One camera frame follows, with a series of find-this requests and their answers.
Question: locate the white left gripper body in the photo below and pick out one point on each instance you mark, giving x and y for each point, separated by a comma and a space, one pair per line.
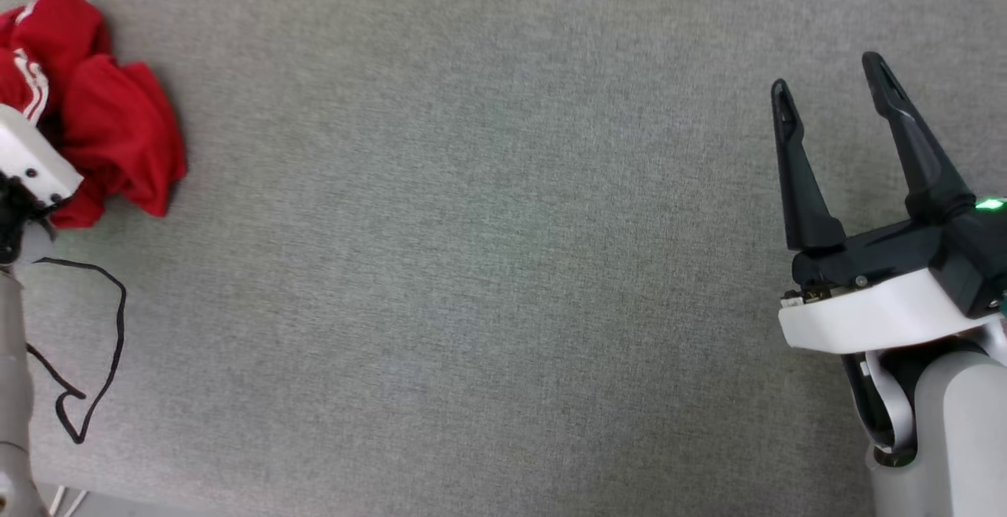
31, 159

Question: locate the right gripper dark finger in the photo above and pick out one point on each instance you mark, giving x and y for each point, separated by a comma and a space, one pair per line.
806, 202
928, 171

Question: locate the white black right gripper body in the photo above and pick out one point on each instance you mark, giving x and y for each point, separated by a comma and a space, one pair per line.
873, 312

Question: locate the red and white basketball jersey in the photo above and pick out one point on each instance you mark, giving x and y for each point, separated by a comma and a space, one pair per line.
110, 131

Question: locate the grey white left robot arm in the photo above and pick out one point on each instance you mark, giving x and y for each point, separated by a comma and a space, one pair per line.
12, 391

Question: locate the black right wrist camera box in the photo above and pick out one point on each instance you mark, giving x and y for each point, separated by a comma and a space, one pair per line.
979, 265

